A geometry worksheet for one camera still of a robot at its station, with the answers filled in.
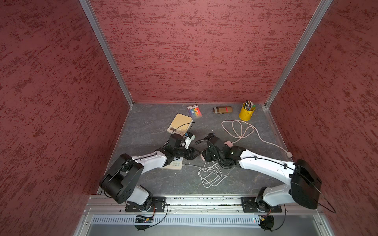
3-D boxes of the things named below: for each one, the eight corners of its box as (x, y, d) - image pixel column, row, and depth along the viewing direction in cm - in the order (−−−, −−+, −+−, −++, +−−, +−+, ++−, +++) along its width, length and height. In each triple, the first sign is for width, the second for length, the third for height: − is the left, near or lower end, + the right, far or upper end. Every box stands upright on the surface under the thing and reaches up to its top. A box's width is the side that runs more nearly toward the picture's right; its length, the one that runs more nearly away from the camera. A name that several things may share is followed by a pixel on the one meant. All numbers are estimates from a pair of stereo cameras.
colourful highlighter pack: (191, 119, 113) (191, 117, 112) (187, 107, 121) (187, 106, 120) (202, 117, 115) (202, 115, 113) (197, 105, 123) (197, 104, 121)
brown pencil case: (213, 114, 117) (213, 111, 114) (212, 108, 121) (213, 105, 118) (232, 114, 117) (233, 111, 114) (231, 108, 121) (232, 105, 118)
